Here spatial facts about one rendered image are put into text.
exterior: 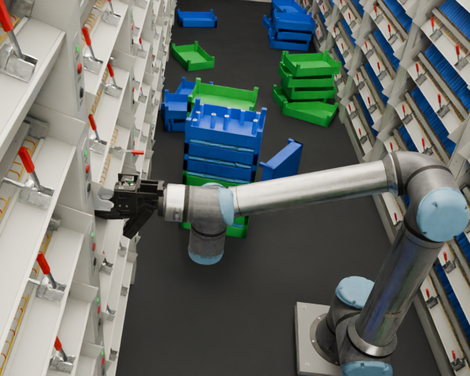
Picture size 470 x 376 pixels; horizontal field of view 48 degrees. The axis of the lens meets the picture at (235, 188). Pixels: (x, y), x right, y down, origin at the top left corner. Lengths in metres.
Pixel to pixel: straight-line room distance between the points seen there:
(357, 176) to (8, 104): 0.96
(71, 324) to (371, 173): 0.80
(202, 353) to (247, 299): 0.31
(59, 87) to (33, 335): 0.38
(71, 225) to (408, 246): 0.80
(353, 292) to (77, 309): 0.94
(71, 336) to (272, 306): 1.16
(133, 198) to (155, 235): 1.14
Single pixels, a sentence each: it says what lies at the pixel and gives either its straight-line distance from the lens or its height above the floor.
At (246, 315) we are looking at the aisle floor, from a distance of 2.10.
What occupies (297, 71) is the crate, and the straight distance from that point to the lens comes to 3.31.
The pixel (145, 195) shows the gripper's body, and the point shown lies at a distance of 1.26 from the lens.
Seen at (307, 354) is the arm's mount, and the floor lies 0.08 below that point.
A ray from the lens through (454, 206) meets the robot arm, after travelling 1.30.
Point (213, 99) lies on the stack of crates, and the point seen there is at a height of 0.40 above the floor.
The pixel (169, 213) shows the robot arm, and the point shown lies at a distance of 1.26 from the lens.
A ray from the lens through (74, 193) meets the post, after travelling 0.99.
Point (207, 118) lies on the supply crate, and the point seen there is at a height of 0.48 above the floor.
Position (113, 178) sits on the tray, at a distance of 1.50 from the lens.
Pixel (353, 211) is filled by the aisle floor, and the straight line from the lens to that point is 2.70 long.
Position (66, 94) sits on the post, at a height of 1.20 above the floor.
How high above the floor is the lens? 1.62
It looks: 37 degrees down
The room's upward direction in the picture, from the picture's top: 7 degrees clockwise
